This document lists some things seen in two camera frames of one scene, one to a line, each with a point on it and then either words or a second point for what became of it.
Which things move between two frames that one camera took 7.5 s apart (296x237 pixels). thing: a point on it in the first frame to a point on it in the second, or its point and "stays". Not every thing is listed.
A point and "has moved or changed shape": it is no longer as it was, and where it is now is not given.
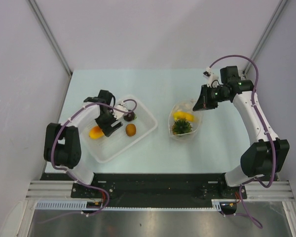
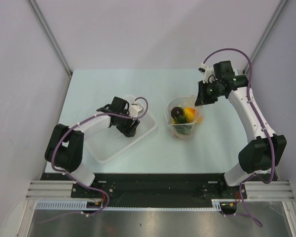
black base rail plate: [152, 189] stays
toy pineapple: [181, 126] has moved or changed shape
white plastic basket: [140, 122] stays
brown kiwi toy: [130, 130] stays
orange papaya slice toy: [95, 133] to [190, 112]
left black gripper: [107, 128] to [127, 130]
